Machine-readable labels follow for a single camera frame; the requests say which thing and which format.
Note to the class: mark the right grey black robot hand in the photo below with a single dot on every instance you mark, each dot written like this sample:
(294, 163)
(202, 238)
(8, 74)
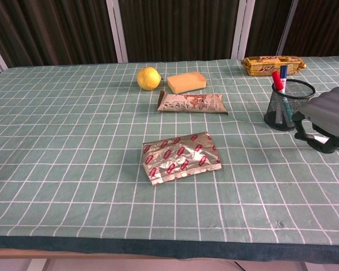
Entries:
(330, 110)

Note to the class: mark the black mesh pen holder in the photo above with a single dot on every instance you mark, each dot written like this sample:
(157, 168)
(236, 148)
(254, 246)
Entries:
(296, 94)

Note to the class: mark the blue cap marker pen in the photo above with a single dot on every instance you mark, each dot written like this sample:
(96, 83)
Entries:
(283, 72)

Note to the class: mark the red marker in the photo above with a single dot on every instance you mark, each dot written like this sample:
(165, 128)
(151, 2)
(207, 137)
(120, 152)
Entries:
(277, 79)

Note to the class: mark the gold biscuit packet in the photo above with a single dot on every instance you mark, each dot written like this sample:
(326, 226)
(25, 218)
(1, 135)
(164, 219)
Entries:
(271, 65)

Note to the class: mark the brown printed snack packet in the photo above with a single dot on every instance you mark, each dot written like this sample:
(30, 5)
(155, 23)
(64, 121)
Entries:
(190, 103)

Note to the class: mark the yellow sponge block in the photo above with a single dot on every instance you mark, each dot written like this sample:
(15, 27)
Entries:
(185, 82)

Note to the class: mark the silver foil packet red logos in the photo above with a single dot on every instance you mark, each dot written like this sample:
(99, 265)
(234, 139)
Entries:
(178, 159)

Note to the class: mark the yellow lemon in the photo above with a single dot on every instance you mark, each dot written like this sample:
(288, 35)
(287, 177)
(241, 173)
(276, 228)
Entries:
(148, 78)

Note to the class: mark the green checked tablecloth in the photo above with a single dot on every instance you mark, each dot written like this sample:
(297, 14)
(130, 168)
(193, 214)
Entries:
(73, 158)

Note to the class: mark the thin white frame post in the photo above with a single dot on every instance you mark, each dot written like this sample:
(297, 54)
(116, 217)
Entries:
(287, 25)

